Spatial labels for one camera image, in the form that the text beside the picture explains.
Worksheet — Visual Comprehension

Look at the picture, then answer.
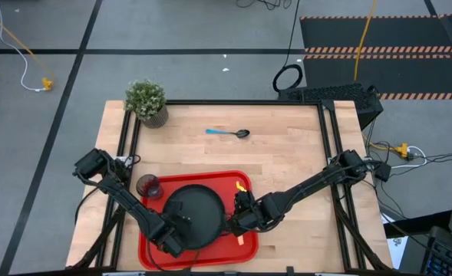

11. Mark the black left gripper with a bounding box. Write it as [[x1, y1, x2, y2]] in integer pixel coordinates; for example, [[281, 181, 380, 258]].
[[157, 200, 193, 259]]

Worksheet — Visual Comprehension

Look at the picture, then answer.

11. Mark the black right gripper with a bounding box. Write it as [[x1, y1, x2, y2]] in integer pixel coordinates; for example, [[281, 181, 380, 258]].
[[228, 181, 275, 238]]

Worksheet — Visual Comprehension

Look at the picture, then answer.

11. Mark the black round plate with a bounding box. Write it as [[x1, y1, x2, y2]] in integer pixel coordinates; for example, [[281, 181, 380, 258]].
[[161, 184, 227, 251]]

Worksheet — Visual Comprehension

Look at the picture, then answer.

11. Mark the dark ribbed glass cup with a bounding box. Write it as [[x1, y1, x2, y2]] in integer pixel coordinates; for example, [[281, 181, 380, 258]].
[[135, 173, 164, 201]]

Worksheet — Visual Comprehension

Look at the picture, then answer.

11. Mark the red plastic tray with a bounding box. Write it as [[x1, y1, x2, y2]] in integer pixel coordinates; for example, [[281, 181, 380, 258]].
[[137, 169, 260, 271]]

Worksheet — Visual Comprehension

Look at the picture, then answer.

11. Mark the metal spoon blue handle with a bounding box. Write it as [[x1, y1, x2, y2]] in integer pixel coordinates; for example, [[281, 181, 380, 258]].
[[205, 128, 251, 140]]

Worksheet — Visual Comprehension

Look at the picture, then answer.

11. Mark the green potted plant ribbed pot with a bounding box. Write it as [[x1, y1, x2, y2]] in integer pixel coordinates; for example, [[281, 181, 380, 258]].
[[124, 79, 170, 130]]

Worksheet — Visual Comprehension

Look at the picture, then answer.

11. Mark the black mesh computer tower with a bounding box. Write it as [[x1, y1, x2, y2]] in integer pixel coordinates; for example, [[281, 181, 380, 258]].
[[277, 83, 384, 130]]

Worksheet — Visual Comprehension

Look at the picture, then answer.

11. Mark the black power adapter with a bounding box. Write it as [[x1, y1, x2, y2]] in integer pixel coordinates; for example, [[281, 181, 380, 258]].
[[374, 162, 393, 182]]

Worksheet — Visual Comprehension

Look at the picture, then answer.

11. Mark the white paper sheet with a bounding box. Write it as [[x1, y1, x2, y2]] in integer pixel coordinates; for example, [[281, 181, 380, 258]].
[[385, 235, 410, 270]]

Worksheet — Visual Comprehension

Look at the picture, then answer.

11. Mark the yellow power plug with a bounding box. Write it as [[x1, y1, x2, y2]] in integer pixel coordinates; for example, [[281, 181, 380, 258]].
[[395, 142, 411, 159]]

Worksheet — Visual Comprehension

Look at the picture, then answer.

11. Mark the black hazard-striped floor mat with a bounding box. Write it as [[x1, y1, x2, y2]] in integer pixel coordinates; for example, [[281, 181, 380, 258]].
[[299, 14, 452, 102]]

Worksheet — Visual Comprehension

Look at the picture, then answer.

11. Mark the black keyboard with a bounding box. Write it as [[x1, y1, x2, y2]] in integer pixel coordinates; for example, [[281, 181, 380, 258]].
[[420, 225, 452, 276]]

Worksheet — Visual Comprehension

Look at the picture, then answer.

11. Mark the black aluminium table frame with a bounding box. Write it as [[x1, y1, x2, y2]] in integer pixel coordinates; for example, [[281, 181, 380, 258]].
[[71, 100, 394, 275]]

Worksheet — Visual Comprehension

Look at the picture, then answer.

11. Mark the coiled black cable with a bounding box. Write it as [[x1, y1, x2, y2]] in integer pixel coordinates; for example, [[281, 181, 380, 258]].
[[272, 0, 305, 94]]

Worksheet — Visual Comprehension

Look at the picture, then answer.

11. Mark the yellow extension cable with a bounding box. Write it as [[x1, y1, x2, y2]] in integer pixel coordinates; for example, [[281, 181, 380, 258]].
[[353, 0, 378, 82]]

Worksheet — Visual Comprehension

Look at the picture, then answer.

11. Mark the white cable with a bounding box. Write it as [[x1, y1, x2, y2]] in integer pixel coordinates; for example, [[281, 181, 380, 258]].
[[0, 0, 47, 93]]

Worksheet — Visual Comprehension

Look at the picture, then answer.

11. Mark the long yellow cable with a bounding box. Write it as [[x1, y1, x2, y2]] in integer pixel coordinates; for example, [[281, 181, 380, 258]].
[[0, 6, 54, 92]]

